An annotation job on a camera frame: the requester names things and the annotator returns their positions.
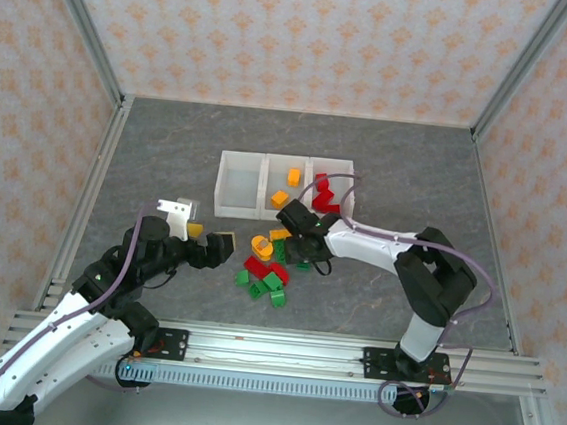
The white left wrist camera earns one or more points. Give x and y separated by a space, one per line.
178 212

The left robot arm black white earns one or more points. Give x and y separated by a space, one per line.
49 351

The aluminium frame post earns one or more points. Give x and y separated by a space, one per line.
521 69
86 28

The yellow round lego piece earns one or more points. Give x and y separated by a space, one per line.
258 253

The aluminium side rail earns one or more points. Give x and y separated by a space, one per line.
486 192
98 174

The small orange lego brick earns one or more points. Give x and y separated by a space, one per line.
293 176

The wide aluminium mounting rail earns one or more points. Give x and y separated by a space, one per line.
275 352

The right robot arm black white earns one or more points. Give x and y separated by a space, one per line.
370 246

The yellow long lego brick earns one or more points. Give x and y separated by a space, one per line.
278 234

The red long lego brick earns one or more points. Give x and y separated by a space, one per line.
324 197

